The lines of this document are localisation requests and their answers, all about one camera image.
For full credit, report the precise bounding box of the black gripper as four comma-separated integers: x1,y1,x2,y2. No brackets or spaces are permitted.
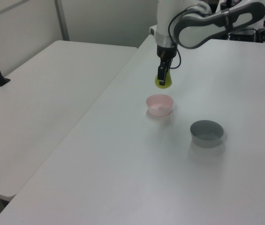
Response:
156,44,178,86

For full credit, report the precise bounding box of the green pear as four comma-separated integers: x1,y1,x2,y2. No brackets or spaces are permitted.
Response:
154,69,173,90

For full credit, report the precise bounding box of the pink plastic bowl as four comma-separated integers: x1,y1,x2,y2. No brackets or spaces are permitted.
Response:
145,94,174,117

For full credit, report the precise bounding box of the grey plastic bowl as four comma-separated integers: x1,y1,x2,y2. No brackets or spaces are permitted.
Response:
189,120,225,149

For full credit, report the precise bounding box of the dark lab equipment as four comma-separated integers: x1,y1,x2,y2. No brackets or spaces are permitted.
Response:
227,13,265,44

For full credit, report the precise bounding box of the white side table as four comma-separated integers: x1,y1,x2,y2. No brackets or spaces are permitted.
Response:
0,40,139,198

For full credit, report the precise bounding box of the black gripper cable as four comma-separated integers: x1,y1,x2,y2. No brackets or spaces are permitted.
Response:
167,4,182,70

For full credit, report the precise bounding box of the grey partition post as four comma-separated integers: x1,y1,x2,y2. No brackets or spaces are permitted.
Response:
54,0,70,41

